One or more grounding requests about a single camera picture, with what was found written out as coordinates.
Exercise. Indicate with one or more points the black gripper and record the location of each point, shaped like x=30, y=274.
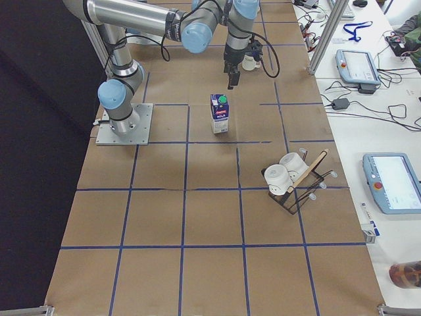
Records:
x=233, y=58

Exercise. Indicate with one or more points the blue white milk carton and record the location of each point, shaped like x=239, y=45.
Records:
x=219, y=109

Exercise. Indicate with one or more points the white mug grey inside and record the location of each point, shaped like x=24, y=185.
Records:
x=249, y=63

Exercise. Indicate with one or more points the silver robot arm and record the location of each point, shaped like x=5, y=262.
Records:
x=237, y=16
x=153, y=48

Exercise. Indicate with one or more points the white cup on rack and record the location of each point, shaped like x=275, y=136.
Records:
x=278, y=179
x=294, y=165

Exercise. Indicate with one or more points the black power adapter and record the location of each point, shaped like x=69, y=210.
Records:
x=340, y=104

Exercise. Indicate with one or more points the wooden stick on rack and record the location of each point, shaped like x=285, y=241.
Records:
x=311, y=168

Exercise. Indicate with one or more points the teach pendant far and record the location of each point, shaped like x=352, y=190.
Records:
x=356, y=67

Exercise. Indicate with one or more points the teach pendant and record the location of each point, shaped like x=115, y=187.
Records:
x=393, y=182
x=356, y=67

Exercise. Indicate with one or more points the brown paper table cover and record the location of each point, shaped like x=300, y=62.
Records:
x=188, y=228

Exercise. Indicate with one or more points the teach pendant near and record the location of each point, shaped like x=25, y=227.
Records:
x=393, y=182

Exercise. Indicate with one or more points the small blue white box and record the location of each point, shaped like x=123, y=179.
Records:
x=368, y=226

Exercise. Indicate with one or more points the brown patterned jar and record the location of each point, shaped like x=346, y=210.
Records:
x=406, y=275

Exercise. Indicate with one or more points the black wire cup rack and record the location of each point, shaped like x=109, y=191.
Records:
x=305, y=191

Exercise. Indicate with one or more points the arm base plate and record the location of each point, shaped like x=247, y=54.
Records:
x=135, y=130

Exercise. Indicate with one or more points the aluminium frame post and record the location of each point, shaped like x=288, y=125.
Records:
x=326, y=36

